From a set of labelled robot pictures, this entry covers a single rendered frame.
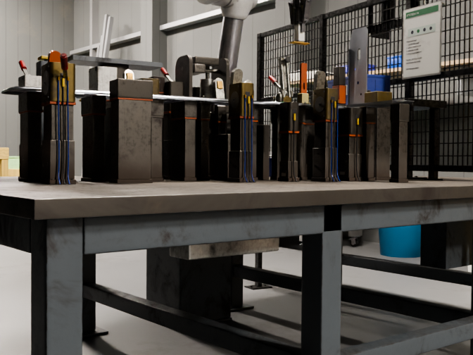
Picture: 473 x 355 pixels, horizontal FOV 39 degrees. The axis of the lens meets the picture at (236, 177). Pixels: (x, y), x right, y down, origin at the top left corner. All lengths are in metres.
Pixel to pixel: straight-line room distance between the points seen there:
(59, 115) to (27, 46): 9.68
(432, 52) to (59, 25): 9.55
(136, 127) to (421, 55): 1.40
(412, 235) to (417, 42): 2.77
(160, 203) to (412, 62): 1.88
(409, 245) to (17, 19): 8.04
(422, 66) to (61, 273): 2.06
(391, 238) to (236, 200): 4.12
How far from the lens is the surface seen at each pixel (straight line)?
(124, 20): 10.57
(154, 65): 2.72
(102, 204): 1.35
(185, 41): 9.09
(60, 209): 1.31
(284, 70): 2.88
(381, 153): 2.77
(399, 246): 5.60
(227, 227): 1.58
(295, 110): 2.45
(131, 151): 2.15
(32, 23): 11.81
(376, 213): 1.97
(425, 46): 3.03
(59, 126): 2.05
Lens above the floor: 0.77
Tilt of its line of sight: 1 degrees down
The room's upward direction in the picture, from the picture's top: straight up
